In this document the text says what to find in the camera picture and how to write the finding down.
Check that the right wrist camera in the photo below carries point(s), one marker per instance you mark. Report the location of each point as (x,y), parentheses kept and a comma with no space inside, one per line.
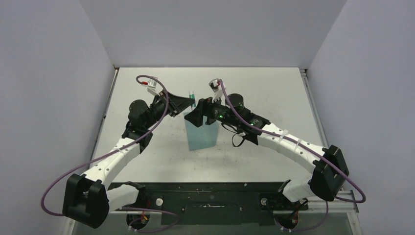
(216,87)

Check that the teal envelope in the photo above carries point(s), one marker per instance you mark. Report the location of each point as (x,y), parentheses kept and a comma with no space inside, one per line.
(201,137)

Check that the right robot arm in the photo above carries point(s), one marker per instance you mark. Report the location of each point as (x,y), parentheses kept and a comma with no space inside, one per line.
(326,165)

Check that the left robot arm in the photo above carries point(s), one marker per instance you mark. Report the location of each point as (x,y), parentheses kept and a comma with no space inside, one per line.
(88,197)

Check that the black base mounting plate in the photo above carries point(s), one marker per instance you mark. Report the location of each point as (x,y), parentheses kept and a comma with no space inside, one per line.
(218,203)

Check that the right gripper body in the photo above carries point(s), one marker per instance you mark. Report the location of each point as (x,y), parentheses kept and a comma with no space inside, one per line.
(216,111)

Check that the aluminium frame rail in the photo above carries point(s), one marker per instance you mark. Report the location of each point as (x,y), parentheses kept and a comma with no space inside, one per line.
(332,218)

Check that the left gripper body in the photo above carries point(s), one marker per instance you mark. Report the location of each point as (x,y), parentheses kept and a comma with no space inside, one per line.
(157,110)

